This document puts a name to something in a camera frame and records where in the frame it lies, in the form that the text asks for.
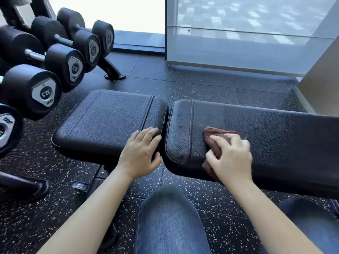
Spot person's blue jeans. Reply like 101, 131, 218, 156
133, 185, 339, 254

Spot black leather bench seat pad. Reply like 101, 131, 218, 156
51, 89, 169, 165

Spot black metal dumbbell rack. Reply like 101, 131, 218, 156
0, 0, 125, 202

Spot person's left hand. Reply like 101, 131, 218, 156
117, 127, 162, 181

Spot black metal bench frame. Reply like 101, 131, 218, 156
86, 164, 120, 253

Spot black leather bench back pad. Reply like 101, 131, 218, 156
162, 99, 339, 199

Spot glass window with grey blind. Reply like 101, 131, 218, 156
165, 0, 339, 78

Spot bright glass window pane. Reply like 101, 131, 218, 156
48, 0, 166, 48

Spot person's right hand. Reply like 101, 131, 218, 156
205, 134, 254, 186

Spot brown cleaning cloth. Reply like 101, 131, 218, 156
202, 126, 249, 183

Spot person's right forearm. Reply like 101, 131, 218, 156
224, 174, 326, 254

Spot black rubber dumbbell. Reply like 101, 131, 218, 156
31, 16, 101, 73
0, 25, 86, 93
0, 104, 24, 158
57, 7, 115, 59
0, 64, 63, 121

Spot person's left forearm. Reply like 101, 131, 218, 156
36, 163, 133, 254

